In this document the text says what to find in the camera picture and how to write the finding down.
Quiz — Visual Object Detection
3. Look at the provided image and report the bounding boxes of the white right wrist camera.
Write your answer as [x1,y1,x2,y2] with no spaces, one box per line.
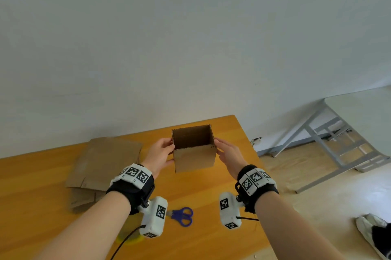
[218,192,244,230]

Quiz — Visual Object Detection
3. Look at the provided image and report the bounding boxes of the person's right hand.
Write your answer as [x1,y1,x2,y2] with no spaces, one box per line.
[213,137,248,181]

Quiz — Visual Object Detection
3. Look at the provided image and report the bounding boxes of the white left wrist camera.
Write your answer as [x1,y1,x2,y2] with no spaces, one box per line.
[139,196,169,238]

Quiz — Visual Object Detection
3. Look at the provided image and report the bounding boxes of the person's left hand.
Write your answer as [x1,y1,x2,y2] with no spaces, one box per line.
[140,137,176,180]

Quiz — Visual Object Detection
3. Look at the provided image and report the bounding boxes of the grey metal table frame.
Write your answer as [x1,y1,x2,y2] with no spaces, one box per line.
[270,85,391,194]

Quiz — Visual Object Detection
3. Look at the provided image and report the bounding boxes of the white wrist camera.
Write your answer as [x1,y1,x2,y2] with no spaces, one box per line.
[139,196,169,238]
[218,192,244,230]

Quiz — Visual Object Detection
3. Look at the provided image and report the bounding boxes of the white shoe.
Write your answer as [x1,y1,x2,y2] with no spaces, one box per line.
[355,213,391,260]

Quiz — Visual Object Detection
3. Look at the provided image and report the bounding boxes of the brown cardboard paper box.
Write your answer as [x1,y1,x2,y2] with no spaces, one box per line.
[171,124,218,174]

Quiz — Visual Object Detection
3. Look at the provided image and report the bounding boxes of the blue-handled scissors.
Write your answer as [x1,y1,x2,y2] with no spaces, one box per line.
[166,206,194,227]

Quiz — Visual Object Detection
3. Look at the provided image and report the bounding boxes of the black left camera cable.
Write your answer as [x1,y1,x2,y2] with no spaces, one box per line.
[110,225,147,260]

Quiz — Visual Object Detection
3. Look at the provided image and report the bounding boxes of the yellow tape roll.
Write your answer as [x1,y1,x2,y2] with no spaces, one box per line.
[116,212,146,245]

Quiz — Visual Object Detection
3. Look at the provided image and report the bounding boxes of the black left wristband with markers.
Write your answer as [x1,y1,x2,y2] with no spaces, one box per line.
[105,163,156,216]

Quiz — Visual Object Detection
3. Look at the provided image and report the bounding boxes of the black right wristband with markers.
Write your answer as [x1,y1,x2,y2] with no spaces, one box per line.
[234,164,280,214]

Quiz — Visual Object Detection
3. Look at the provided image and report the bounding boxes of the black wristband with markers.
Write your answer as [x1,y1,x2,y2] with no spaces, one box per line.
[234,164,280,214]
[105,163,156,216]

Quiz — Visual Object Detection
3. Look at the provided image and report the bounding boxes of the person's dark and beige clothing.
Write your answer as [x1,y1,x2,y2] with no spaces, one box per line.
[371,222,391,253]

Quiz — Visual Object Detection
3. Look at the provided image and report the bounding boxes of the person's left forearm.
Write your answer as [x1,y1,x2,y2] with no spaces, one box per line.
[33,191,132,260]

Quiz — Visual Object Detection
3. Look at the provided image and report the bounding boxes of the person's right forearm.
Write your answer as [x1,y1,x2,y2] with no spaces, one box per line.
[254,191,347,260]

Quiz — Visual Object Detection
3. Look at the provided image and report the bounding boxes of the stack of cardboard boxes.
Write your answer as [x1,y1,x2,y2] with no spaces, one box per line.
[64,137,144,213]

